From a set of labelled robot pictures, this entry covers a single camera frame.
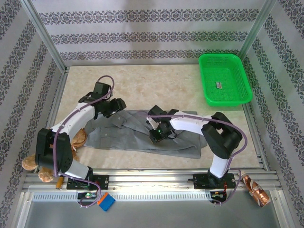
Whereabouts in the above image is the grey long sleeve shirt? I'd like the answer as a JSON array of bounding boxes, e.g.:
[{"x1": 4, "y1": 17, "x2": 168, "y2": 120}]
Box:
[{"x1": 84, "y1": 108, "x2": 207, "y2": 159}]

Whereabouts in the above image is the brown teddy bear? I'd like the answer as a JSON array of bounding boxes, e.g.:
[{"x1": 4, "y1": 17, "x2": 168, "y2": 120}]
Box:
[{"x1": 21, "y1": 128, "x2": 87, "y2": 183}]

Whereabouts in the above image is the grey metal shelf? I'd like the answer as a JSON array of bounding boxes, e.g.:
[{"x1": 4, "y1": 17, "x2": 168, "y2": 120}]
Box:
[{"x1": 14, "y1": 201, "x2": 293, "y2": 228}]

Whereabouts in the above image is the orange and blue block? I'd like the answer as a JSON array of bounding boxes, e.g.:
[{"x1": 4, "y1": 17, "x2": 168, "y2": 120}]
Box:
[{"x1": 97, "y1": 192, "x2": 116, "y2": 212}]

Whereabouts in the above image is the small circuit board with LED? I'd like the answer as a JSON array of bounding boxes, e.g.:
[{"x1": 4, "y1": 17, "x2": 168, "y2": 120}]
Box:
[
  {"x1": 77, "y1": 192, "x2": 97, "y2": 200},
  {"x1": 210, "y1": 191, "x2": 227, "y2": 200}
]

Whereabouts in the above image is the green plastic mesh basket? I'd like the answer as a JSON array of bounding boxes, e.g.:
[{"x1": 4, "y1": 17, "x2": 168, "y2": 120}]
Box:
[{"x1": 198, "y1": 54, "x2": 253, "y2": 108}]

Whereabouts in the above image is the copper foil snack bag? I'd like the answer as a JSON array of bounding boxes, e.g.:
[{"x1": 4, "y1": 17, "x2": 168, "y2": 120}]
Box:
[{"x1": 241, "y1": 174, "x2": 272, "y2": 209}]

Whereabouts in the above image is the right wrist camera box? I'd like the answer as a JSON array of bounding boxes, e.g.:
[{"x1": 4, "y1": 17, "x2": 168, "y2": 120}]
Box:
[{"x1": 148, "y1": 105, "x2": 165, "y2": 117}]

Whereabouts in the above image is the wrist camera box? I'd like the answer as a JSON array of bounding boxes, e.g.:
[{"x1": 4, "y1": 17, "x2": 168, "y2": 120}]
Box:
[
  {"x1": 93, "y1": 82, "x2": 110, "y2": 95},
  {"x1": 148, "y1": 105, "x2": 165, "y2": 117}
]

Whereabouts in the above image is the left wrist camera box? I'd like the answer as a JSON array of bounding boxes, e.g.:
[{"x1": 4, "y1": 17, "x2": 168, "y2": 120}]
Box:
[{"x1": 93, "y1": 82, "x2": 110, "y2": 95}]

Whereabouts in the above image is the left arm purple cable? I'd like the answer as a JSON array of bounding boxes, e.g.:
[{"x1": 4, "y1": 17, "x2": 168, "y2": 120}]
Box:
[{"x1": 53, "y1": 75, "x2": 116, "y2": 209}]

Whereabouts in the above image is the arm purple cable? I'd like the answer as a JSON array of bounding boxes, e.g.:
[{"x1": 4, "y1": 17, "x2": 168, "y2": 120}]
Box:
[
  {"x1": 53, "y1": 75, "x2": 116, "y2": 209},
  {"x1": 146, "y1": 114, "x2": 249, "y2": 206}
]

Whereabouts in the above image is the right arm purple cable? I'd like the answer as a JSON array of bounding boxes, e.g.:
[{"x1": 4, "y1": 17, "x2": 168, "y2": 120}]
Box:
[{"x1": 146, "y1": 114, "x2": 249, "y2": 206}]

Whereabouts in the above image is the aluminium mounting rail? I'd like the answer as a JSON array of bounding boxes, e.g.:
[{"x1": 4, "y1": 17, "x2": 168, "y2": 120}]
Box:
[{"x1": 22, "y1": 168, "x2": 280, "y2": 191}]

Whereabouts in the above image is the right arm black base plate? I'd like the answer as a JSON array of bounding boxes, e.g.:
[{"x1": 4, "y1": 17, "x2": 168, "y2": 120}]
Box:
[{"x1": 193, "y1": 173, "x2": 237, "y2": 190}]

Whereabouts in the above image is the slotted grey cable duct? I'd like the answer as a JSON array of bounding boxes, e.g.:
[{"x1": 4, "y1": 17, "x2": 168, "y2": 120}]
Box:
[{"x1": 32, "y1": 191, "x2": 230, "y2": 202}]

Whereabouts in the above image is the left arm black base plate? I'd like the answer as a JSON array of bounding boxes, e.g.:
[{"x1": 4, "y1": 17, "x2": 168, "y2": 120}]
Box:
[{"x1": 66, "y1": 174, "x2": 110, "y2": 190}]

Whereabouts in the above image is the aluminium frame post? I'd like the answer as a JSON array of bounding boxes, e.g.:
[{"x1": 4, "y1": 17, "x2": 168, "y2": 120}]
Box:
[
  {"x1": 20, "y1": 0, "x2": 68, "y2": 72},
  {"x1": 237, "y1": 0, "x2": 281, "y2": 60}
]

